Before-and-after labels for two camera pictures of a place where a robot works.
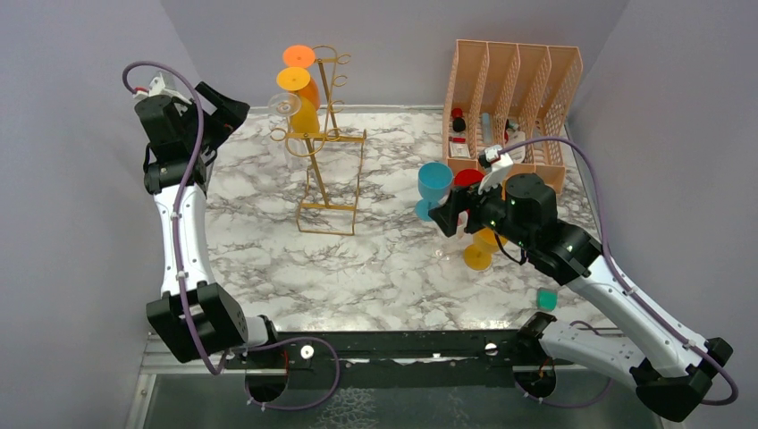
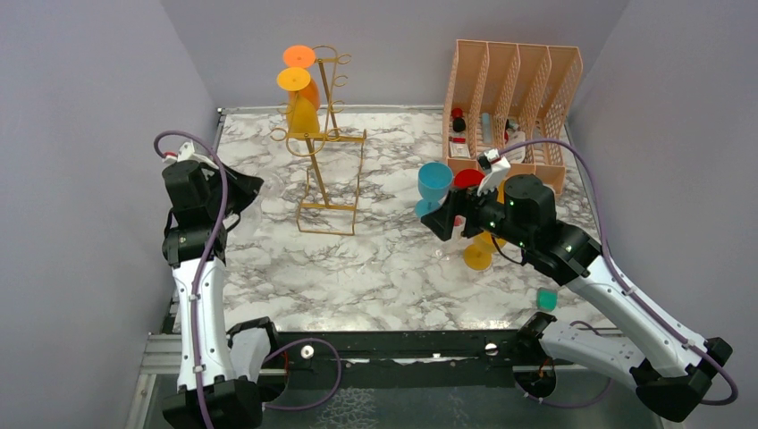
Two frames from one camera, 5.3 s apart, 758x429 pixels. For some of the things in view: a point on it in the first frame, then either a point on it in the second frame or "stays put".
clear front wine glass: x=450 y=249 stays put
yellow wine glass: x=478 y=256 stays put
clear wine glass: x=298 y=149 → x=274 y=203
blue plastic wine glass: x=434 y=181 stays put
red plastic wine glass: x=467 y=176 stays put
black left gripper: x=227 y=115 → x=248 y=187
